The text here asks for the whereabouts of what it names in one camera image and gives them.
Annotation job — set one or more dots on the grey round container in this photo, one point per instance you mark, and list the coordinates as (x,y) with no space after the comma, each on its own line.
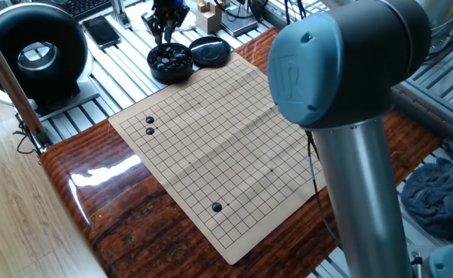
(442,15)

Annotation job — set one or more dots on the white crumpled cloth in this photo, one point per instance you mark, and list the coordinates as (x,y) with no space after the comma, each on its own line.
(135,17)

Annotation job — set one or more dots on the black round bowl lid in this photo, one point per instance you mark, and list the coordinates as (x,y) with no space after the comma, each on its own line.
(210,52)

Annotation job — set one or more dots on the black smartphone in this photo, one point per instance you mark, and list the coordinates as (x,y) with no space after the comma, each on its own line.
(102,31)

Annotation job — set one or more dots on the beige Go board mat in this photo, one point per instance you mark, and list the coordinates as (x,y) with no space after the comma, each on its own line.
(218,154)

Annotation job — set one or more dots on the black Go stone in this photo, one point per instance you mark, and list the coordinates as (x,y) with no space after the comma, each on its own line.
(149,131)
(217,207)
(149,120)

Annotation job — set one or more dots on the brown metal frame post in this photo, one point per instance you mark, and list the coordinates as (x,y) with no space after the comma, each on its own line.
(10,85)

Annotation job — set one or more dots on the silver metal stand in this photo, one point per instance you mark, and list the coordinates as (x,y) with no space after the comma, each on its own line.
(120,15)

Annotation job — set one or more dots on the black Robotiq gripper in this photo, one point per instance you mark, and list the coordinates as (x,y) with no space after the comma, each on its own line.
(169,7)

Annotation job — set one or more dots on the blue-grey towel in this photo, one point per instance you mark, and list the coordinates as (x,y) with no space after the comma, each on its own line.
(434,201)

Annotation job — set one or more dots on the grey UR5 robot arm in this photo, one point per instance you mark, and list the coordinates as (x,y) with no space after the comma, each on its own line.
(365,58)

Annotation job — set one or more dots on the silver digital scale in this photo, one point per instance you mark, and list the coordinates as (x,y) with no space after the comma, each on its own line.
(239,25)

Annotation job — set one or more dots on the black bowl of Go stones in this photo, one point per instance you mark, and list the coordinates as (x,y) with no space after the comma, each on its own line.
(170,65)

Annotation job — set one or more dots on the wooden block stack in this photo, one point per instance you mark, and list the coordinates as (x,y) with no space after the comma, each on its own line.
(208,19)

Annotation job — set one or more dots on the black keyboard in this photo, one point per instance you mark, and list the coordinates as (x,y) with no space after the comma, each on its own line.
(87,7)

